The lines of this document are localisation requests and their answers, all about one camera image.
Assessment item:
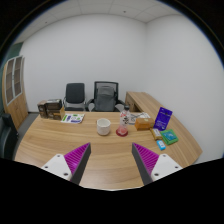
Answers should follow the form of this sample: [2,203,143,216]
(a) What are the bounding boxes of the small blue box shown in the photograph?
[156,140,166,150]

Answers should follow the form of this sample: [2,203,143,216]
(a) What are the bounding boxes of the green box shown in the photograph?
[161,129,178,145]

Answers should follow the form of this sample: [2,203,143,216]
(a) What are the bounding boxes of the yellow-brown snack pack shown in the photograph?
[150,128,162,140]

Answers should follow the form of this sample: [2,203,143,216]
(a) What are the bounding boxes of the clear plastic water bottle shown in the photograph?
[118,106,130,133]

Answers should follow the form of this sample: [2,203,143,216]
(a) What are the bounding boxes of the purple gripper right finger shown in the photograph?
[132,143,182,185]

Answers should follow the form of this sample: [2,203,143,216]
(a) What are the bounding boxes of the black office chair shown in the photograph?
[63,83,85,111]

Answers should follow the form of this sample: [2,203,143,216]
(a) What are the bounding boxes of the white ceramic cup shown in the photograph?
[97,118,111,136]

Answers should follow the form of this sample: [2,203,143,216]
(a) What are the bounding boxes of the wooden glass-door cabinet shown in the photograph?
[2,56,28,129]

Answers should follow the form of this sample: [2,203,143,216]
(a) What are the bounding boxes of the red round coaster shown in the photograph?
[116,129,128,137]

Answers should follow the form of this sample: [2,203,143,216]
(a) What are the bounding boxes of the round grey plate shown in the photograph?
[129,113,137,125]

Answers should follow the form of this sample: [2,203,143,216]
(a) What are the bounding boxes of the wooden side desk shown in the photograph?
[125,91,161,115]

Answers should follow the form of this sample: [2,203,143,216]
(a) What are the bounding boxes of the grey mesh office chair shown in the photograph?
[85,81,125,112]

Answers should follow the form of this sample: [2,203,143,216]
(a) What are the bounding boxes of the black leather armchair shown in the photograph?
[0,113,18,160]

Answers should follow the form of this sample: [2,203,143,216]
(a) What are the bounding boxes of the white green leaflet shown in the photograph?
[62,114,84,124]

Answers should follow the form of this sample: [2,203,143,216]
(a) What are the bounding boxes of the dark brown box stack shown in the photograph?
[37,99,65,120]

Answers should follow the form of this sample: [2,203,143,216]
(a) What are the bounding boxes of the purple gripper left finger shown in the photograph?
[42,143,91,184]

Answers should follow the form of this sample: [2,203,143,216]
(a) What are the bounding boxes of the purple standing booklet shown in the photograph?
[154,107,172,131]

